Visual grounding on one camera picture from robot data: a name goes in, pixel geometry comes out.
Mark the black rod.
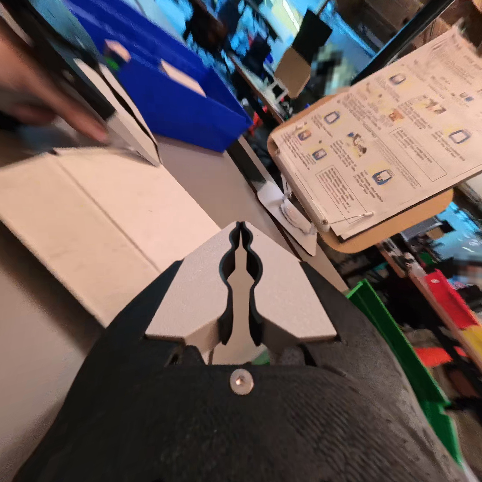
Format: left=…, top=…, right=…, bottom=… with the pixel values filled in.
left=352, top=0, right=456, bottom=86

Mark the white cardboard mailer box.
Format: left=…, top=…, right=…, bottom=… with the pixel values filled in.
left=0, top=145, right=221, bottom=328
left=160, top=59, right=207, bottom=98

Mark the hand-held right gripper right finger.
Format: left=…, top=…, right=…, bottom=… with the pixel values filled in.
left=241, top=221, right=337, bottom=364

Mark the person's left hand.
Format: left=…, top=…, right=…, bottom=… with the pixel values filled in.
left=0, top=23, right=111, bottom=145

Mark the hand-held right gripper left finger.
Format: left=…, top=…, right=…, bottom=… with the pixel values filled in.
left=145, top=221, right=242, bottom=364

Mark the brown and black board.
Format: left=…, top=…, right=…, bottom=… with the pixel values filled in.
left=274, top=9, right=333, bottom=99

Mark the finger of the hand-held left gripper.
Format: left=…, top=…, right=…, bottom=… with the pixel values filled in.
left=99, top=64, right=159, bottom=147
left=73, top=59, right=163, bottom=167

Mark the printed instruction sheet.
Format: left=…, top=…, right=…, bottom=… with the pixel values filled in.
left=271, top=26, right=482, bottom=239

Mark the blue plastic bin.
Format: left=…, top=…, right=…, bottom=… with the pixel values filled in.
left=64, top=0, right=253, bottom=153

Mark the red plastic bin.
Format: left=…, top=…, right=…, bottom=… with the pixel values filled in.
left=424, top=269, right=479, bottom=329

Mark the green plastic bin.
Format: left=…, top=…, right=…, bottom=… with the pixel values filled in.
left=252, top=279, right=464, bottom=467

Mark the yellow box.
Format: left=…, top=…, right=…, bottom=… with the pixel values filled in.
left=461, top=326, right=482, bottom=363

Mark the wooden cube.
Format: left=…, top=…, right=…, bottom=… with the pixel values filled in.
left=103, top=39, right=132, bottom=63

